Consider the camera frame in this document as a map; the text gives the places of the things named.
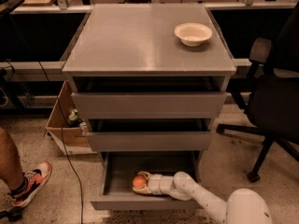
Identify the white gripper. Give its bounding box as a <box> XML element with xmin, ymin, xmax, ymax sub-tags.
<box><xmin>133</xmin><ymin>171</ymin><xmax>163</xmax><ymax>195</ymax></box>

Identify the orange fruit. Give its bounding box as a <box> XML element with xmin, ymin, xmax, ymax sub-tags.
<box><xmin>133</xmin><ymin>175</ymin><xmax>148</xmax><ymax>189</ymax></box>

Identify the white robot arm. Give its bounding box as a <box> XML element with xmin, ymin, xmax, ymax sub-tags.
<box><xmin>133</xmin><ymin>171</ymin><xmax>273</xmax><ymax>224</ymax></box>

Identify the grey bottom drawer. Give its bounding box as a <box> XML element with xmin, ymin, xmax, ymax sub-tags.
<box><xmin>91</xmin><ymin>151</ymin><xmax>201</xmax><ymax>210</ymax></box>

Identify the grey drawer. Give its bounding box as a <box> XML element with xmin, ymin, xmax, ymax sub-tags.
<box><xmin>87</xmin><ymin>119</ymin><xmax>212</xmax><ymax>152</ymax></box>
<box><xmin>72</xmin><ymin>77</ymin><xmax>225</xmax><ymax>119</ymax></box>
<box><xmin>91</xmin><ymin>151</ymin><xmax>201</xmax><ymax>210</ymax></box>

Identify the grey middle drawer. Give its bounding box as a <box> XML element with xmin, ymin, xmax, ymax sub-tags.
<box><xmin>87</xmin><ymin>119</ymin><xmax>212</xmax><ymax>152</ymax></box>

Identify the grey top drawer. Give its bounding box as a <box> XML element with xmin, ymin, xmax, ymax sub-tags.
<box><xmin>72</xmin><ymin>77</ymin><xmax>225</xmax><ymax>119</ymax></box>

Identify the grey drawer cabinet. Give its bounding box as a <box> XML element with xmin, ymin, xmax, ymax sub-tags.
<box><xmin>62</xmin><ymin>3</ymin><xmax>237</xmax><ymax>161</ymax></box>

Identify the green white bottle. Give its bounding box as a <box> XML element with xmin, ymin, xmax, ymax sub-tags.
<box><xmin>68</xmin><ymin>109</ymin><xmax>79</xmax><ymax>124</ymax></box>

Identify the cardboard box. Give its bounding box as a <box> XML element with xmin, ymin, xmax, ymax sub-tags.
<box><xmin>46</xmin><ymin>81</ymin><xmax>92</xmax><ymax>155</ymax></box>

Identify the orange white sneaker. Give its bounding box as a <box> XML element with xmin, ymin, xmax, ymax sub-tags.
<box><xmin>9</xmin><ymin>161</ymin><xmax>52</xmax><ymax>208</ymax></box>

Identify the black chair caster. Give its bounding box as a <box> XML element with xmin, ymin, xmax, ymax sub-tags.
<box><xmin>0</xmin><ymin>207</ymin><xmax>22</xmax><ymax>222</ymax></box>

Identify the person's bare leg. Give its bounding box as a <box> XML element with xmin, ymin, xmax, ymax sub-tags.
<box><xmin>0</xmin><ymin>128</ymin><xmax>24</xmax><ymax>190</ymax></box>

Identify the black office chair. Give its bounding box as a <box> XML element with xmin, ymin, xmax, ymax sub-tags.
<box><xmin>216</xmin><ymin>6</ymin><xmax>299</xmax><ymax>183</ymax></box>

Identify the white paper bowl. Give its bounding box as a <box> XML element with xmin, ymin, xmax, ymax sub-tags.
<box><xmin>175</xmin><ymin>23</ymin><xmax>212</xmax><ymax>47</ymax></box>

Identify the black floor cable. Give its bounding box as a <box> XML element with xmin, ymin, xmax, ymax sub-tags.
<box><xmin>55</xmin><ymin>96</ymin><xmax>85</xmax><ymax>224</ymax></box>

